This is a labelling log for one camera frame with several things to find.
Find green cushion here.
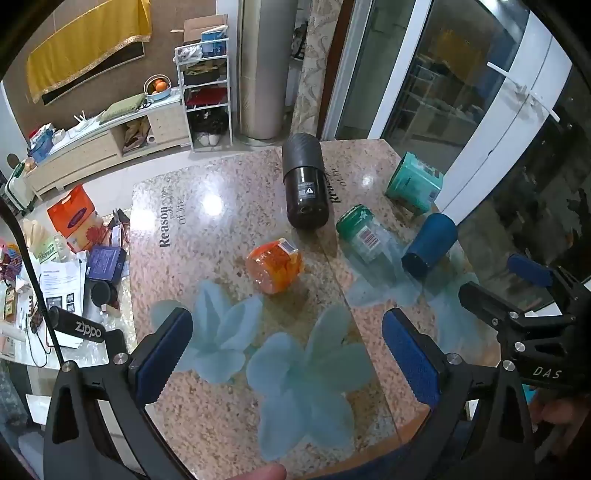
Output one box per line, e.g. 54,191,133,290
100,93,148,123

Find dark blue box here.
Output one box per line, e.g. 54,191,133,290
85,244,127,282

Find orange tissue box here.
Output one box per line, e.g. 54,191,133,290
47,185,105,253

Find person's left hand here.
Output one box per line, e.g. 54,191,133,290
217,463,288,480

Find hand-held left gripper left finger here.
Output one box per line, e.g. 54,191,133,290
44,307,195,480

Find yellow cloth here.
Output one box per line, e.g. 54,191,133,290
25,0,153,106

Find white and green bag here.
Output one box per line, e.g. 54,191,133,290
22,219,73,267

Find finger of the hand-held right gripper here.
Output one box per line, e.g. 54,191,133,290
459,281,561,340
507,254,591,298

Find fruit bowl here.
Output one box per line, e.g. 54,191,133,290
143,74,174,103

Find black round jar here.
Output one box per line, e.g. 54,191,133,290
89,280,119,308

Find cardboard box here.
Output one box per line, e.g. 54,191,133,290
171,14,230,45

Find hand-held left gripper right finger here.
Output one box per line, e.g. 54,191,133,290
382,308,539,480

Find printed paper sheets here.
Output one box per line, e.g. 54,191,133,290
36,258,86,348

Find patterned curtain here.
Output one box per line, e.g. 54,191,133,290
290,0,357,149

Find beige tower air conditioner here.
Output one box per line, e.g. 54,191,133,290
237,0,299,147

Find teal carton box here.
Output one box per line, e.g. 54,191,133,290
385,152,445,214

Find green and white suitcase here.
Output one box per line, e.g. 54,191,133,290
2,154,36,216

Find black cable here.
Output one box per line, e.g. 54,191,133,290
0,198,71,367

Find orange plastic jar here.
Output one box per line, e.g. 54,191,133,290
245,239,304,295

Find dark blue cup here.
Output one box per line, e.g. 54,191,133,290
401,213,459,280

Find black cylindrical bottle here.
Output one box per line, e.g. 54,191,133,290
281,133,331,230

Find white door handle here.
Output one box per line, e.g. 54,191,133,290
486,61,562,123

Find person's right hand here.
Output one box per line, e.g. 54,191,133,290
530,396,591,433

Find blue and white box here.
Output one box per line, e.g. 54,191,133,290
200,25,228,59

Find clear jar with green lid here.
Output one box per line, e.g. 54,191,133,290
335,204,404,282

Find white shelf rack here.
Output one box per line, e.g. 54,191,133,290
174,33,232,154

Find glass sliding door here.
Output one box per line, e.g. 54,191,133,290
323,0,591,319

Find white low cabinet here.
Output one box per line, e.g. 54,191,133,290
22,95,193,200

